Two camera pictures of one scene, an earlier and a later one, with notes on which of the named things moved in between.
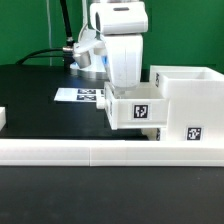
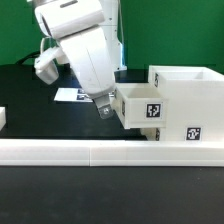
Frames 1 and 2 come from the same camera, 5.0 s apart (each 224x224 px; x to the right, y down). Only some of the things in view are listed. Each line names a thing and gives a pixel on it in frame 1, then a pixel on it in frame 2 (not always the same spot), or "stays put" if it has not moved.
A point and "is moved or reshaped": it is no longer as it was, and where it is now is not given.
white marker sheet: x=80 y=94 stays put
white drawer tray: x=146 y=107 is moved or reshaped
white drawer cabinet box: x=196 y=102 stays put
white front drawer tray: x=153 y=134 stays put
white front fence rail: x=110 y=152 stays put
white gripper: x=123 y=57 to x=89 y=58
